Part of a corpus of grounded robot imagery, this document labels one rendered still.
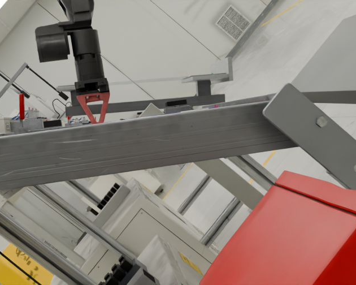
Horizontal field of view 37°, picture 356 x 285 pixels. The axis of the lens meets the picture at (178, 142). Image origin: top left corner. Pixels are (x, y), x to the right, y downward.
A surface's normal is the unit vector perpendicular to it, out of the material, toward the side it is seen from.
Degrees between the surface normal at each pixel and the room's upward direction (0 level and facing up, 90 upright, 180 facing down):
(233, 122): 90
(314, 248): 0
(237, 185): 90
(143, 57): 90
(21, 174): 90
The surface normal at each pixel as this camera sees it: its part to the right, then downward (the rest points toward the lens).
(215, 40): 0.13, 0.04
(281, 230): -0.77, -0.63
